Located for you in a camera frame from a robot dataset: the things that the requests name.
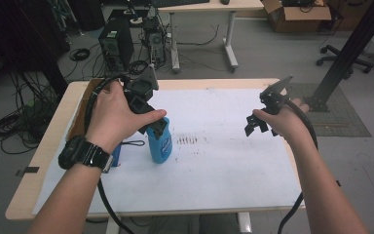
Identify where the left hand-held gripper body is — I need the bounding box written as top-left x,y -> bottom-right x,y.
123,63 -> 160,126

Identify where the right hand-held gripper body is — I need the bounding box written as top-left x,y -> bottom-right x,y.
258,75 -> 294,116

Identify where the blue plastic bottle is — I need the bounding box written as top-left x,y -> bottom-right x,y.
145,117 -> 173,165

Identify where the person's right hand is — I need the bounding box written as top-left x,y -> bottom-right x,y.
252,97 -> 311,141

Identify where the person's left hand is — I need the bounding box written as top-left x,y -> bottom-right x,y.
85,81 -> 168,154

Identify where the small blue box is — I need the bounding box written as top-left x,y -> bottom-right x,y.
111,142 -> 123,168

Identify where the open grey computer case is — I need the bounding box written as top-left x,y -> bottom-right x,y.
142,16 -> 168,68

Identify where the black computer tower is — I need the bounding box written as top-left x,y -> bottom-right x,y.
97,17 -> 135,73

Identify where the black wrist watch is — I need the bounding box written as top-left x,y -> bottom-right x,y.
57,135 -> 114,174

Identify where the white table sheet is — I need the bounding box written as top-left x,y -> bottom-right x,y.
32,87 -> 303,216

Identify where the grey floor mat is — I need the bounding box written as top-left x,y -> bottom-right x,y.
285,82 -> 372,138

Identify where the black office chair base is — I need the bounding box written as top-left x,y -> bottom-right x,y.
316,44 -> 374,74

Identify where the open cardboard box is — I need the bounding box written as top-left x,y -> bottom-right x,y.
261,0 -> 333,33

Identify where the black metal stand beam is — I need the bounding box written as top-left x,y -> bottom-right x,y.
303,0 -> 374,113

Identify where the black keyboard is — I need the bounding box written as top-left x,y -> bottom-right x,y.
150,0 -> 210,8

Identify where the white table leg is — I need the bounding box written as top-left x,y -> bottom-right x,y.
237,212 -> 253,234

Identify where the white desk with legs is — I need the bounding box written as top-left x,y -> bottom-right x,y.
157,0 -> 265,74

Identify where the black tape strip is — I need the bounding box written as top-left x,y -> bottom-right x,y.
15,166 -> 41,177

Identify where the black curtain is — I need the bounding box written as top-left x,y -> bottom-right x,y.
0,0 -> 71,98

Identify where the black strap loop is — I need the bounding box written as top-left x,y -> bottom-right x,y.
120,139 -> 146,147

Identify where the coiled black cable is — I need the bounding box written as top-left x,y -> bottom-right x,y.
128,59 -> 149,76
69,48 -> 91,62

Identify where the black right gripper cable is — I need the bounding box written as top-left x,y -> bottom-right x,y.
277,99 -> 319,234

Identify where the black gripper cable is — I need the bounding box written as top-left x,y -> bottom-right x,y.
83,75 -> 135,234
277,99 -> 319,234

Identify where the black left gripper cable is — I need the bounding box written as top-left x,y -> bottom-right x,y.
83,75 -> 135,234

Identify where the bundle of black floor cables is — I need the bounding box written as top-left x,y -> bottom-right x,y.
0,71 -> 61,155

